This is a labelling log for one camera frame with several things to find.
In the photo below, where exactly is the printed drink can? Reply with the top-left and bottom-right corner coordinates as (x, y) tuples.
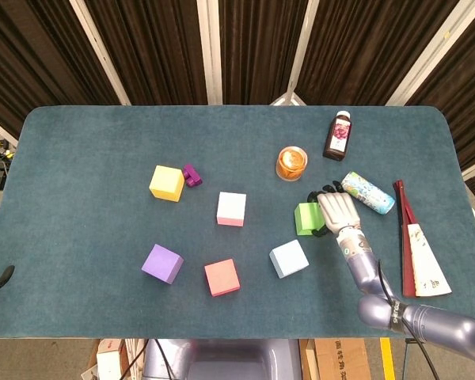
(340, 171), (396, 216)

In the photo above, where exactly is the black printed arm strap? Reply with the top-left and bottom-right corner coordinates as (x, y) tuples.
(387, 300), (403, 333)

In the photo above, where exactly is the small purple toy block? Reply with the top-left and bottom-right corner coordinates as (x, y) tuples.
(181, 163), (203, 188)

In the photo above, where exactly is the red paper folding fan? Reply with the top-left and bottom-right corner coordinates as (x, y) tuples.
(392, 179), (453, 298)

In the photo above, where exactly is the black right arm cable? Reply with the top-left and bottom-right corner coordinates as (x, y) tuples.
(375, 259), (440, 380)

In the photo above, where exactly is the brown cardboard box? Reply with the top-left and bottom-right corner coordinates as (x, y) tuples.
(314, 338), (372, 380)

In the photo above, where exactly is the light wooden board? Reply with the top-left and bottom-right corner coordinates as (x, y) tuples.
(299, 338), (321, 380)

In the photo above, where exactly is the brown pleated curtain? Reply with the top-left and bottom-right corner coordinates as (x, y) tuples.
(0, 0), (475, 207)

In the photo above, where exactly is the yellow foam cube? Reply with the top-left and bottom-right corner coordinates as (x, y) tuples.
(148, 165), (186, 203)

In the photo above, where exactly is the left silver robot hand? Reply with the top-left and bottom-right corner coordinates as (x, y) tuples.
(0, 264), (16, 296)

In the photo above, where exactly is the teal table cloth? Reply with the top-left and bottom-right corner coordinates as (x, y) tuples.
(0, 104), (475, 340)

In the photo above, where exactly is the pink foam cube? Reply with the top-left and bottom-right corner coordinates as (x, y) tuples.
(215, 191), (247, 228)

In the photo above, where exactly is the purple foam cube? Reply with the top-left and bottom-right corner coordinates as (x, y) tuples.
(141, 243), (184, 286)

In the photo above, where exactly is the clear jar of rubber bands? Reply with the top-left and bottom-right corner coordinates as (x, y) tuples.
(275, 146), (309, 183)

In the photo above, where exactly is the light blue foam cube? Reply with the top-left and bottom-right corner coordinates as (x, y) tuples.
(268, 239), (310, 279)

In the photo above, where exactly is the green foam cube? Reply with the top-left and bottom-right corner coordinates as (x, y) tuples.
(294, 202), (326, 238)

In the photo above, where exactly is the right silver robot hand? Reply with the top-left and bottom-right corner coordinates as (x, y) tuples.
(306, 180), (362, 238)

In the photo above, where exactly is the red foam cube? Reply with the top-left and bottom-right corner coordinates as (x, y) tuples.
(203, 258), (241, 297)

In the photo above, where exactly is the white cardboard box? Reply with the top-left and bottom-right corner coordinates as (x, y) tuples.
(96, 347), (124, 380)

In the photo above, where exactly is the white partition foot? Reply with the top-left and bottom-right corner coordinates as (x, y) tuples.
(268, 91), (308, 107)

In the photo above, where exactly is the lavender robot torso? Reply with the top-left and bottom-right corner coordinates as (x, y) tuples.
(142, 338), (303, 380)

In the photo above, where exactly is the dark juice bottle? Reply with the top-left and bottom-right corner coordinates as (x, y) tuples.
(322, 110), (353, 162)

